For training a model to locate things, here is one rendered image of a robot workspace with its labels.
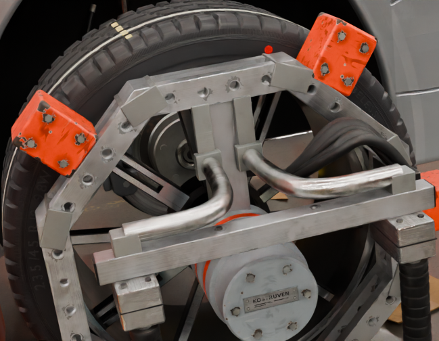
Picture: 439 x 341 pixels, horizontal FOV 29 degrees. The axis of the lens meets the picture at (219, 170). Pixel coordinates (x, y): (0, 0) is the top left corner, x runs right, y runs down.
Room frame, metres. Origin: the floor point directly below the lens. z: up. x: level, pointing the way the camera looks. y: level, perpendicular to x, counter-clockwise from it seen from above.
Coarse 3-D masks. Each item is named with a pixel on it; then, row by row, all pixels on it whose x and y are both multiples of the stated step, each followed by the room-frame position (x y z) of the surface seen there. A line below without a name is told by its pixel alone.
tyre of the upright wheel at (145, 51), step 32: (192, 0) 1.39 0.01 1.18; (96, 32) 1.33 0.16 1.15; (128, 32) 1.22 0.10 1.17; (160, 32) 1.18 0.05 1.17; (192, 32) 1.18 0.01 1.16; (224, 32) 1.19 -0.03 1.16; (256, 32) 1.20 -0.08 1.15; (288, 32) 1.21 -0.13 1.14; (64, 64) 1.28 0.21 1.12; (96, 64) 1.16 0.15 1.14; (128, 64) 1.16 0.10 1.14; (160, 64) 1.17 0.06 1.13; (192, 64) 1.18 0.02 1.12; (32, 96) 1.30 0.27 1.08; (64, 96) 1.15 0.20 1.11; (96, 96) 1.15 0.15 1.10; (352, 96) 1.22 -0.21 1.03; (384, 96) 1.24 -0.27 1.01; (32, 160) 1.13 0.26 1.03; (32, 192) 1.12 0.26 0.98; (32, 224) 1.12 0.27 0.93; (32, 256) 1.12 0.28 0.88; (32, 288) 1.12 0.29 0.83; (32, 320) 1.12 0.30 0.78
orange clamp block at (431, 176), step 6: (426, 174) 1.22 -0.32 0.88; (432, 174) 1.22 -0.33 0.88; (438, 174) 1.22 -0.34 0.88; (432, 180) 1.20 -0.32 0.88; (438, 180) 1.19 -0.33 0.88; (438, 186) 1.17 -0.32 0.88; (438, 192) 1.16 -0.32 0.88; (438, 198) 1.16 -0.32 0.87; (438, 204) 1.16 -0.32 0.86; (426, 210) 1.16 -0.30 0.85; (432, 210) 1.16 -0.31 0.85; (438, 210) 1.16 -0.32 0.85; (432, 216) 1.16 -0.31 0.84; (438, 216) 1.16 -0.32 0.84; (438, 222) 1.16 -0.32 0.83; (438, 228) 1.16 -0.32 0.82
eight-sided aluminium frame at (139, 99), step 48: (144, 96) 1.07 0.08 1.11; (192, 96) 1.09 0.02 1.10; (240, 96) 1.10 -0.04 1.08; (336, 96) 1.13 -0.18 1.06; (96, 144) 1.06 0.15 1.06; (48, 192) 1.10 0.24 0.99; (96, 192) 1.06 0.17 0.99; (48, 240) 1.04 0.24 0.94; (384, 288) 1.14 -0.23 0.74; (96, 336) 1.11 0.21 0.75; (336, 336) 1.17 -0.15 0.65
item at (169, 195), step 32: (256, 96) 1.22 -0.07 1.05; (192, 128) 1.19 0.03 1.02; (320, 128) 1.38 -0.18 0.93; (128, 160) 1.17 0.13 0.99; (352, 160) 1.26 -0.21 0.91; (160, 192) 1.18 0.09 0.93; (192, 192) 1.19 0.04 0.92; (256, 192) 1.21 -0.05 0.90; (320, 256) 1.34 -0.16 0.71; (352, 256) 1.25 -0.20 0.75; (96, 288) 1.29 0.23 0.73; (192, 288) 1.20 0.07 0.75; (320, 288) 1.23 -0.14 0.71; (352, 288) 1.22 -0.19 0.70; (96, 320) 1.14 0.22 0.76; (192, 320) 1.19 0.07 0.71; (320, 320) 1.21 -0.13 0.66
